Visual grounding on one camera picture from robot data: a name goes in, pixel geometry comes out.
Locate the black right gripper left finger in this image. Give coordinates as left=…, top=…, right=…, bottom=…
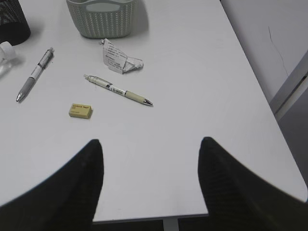
left=0, top=139, right=104, bottom=231

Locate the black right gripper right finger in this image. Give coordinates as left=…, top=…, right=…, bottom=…
left=198, top=137, right=308, bottom=231

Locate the beige grip pen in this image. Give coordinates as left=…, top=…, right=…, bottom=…
left=84, top=75, right=153, bottom=106

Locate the waste paper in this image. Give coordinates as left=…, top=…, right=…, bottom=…
left=101, top=38, right=144, bottom=74

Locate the clear water bottle green label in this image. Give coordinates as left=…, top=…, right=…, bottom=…
left=0, top=41, right=16, bottom=77

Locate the right yellow eraser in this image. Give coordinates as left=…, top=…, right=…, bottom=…
left=69, top=103, right=92, bottom=119

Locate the grey grip pen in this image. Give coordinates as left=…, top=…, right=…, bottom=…
left=16, top=47, right=54, bottom=103

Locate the black mesh pen holder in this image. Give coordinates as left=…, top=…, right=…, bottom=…
left=0, top=0, right=31, bottom=46

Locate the green woven plastic basket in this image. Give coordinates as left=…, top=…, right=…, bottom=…
left=66, top=0, right=137, bottom=39

